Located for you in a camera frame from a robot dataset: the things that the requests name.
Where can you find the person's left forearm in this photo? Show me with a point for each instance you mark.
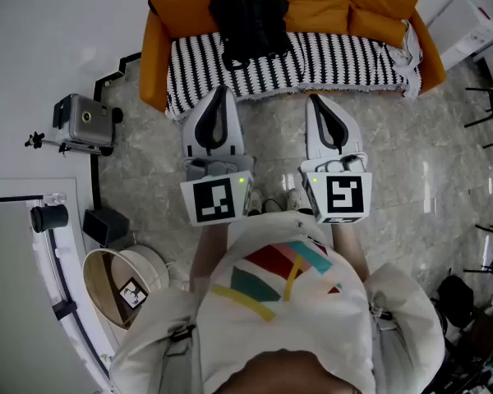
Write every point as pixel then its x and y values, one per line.
pixel 207 253

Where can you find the black white striped blanket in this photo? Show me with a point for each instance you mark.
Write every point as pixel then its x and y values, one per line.
pixel 333 64

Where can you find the person's right forearm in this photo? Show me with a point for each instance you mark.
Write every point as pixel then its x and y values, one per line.
pixel 349 248

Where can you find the person's left white shoe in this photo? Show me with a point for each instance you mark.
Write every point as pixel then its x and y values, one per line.
pixel 255 203

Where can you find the black white printed card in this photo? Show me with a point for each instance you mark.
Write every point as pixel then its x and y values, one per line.
pixel 133 294

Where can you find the black square bin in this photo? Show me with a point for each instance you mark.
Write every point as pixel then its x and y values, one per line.
pixel 104 226

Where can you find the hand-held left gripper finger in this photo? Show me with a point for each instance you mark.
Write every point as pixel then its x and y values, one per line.
pixel 236 134
pixel 191 134

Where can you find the person's white patterned sweatshirt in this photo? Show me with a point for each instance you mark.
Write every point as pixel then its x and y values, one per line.
pixel 271 335

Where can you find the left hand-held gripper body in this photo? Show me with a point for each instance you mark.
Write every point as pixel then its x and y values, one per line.
pixel 213 199

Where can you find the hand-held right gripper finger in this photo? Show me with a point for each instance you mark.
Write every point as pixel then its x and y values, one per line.
pixel 351 138
pixel 312 138

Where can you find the silver hard case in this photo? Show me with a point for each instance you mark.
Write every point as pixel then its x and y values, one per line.
pixel 86 121

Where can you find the large white box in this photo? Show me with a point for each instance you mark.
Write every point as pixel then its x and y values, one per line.
pixel 460 27

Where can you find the person's white shoe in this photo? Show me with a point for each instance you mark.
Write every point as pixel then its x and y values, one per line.
pixel 255 203
pixel 294 199

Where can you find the crumpled white cloth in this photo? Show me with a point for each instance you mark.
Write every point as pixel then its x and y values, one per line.
pixel 411 51

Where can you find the person's right white shoe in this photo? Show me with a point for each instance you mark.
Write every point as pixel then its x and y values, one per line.
pixel 294 199

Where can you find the black bag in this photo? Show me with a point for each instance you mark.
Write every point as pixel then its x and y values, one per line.
pixel 456 302

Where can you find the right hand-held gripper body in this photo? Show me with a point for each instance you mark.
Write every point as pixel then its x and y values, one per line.
pixel 343 197

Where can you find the black tripod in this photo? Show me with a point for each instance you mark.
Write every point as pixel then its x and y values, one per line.
pixel 35 140

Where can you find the black cylindrical cup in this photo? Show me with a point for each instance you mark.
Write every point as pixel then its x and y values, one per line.
pixel 49 218

